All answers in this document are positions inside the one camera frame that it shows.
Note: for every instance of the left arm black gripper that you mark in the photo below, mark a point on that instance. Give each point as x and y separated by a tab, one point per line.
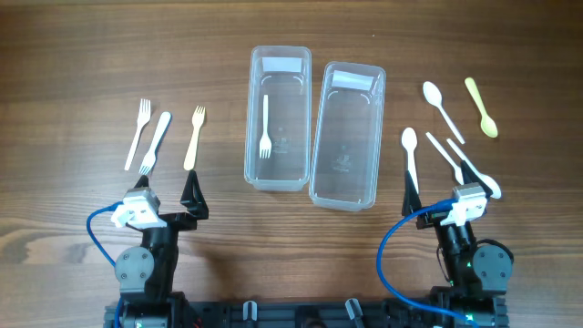
194	199

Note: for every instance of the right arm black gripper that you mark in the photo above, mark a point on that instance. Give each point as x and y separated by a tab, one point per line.
412	202

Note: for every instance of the white spoon thin handle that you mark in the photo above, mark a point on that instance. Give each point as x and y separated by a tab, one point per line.
456	168

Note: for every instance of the yellow-green plastic spoon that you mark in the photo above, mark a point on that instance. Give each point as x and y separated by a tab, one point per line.
487	124

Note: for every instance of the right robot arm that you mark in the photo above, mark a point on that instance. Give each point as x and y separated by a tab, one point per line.
477	270

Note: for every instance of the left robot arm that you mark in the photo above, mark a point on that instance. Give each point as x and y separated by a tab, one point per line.
146	272

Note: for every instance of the right clear plastic container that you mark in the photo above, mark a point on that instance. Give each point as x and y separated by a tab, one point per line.
348	137

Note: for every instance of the clear plastic container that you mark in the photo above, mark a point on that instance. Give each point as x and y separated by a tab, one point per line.
348	137
284	73

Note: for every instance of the white fork in container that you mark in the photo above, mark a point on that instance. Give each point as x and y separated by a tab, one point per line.
265	141

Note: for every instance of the left clear plastic container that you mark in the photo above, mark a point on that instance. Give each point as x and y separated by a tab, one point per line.
284	73

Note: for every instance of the cream wooden fork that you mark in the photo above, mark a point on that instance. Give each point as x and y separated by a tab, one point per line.
197	121

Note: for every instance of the white plastic fork far left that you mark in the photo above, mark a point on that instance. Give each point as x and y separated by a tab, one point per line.
144	115

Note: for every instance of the white fork rounded handle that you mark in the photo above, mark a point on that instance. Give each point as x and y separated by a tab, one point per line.
151	156

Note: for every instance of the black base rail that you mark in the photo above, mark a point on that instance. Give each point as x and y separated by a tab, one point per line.
350	313

